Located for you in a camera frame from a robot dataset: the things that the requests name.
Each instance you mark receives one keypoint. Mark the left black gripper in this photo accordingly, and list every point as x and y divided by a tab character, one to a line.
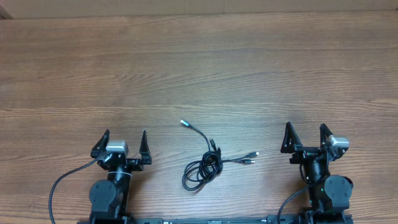
137	163

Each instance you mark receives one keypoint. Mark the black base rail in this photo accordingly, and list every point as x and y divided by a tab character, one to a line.
270	219

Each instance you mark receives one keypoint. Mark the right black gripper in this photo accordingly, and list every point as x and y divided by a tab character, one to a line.
303	153

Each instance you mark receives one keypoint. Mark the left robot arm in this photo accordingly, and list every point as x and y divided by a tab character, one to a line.
109	197

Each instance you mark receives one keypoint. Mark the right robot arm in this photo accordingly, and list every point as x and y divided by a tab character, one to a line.
328	194

